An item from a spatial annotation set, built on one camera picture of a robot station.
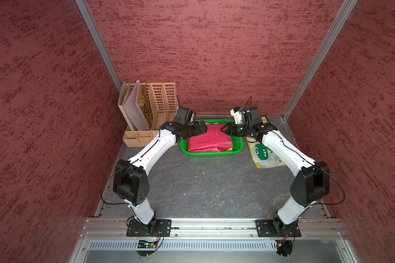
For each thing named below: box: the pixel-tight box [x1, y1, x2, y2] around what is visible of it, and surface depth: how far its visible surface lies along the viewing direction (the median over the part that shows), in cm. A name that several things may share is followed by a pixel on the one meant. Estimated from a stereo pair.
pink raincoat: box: [187, 123, 234, 153], surface depth 94 cm
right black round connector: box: [274, 239, 293, 257], surface depth 72 cm
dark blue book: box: [260, 115, 268, 124], surface depth 120 cm
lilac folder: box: [122, 79, 150, 131], surface depth 94 cm
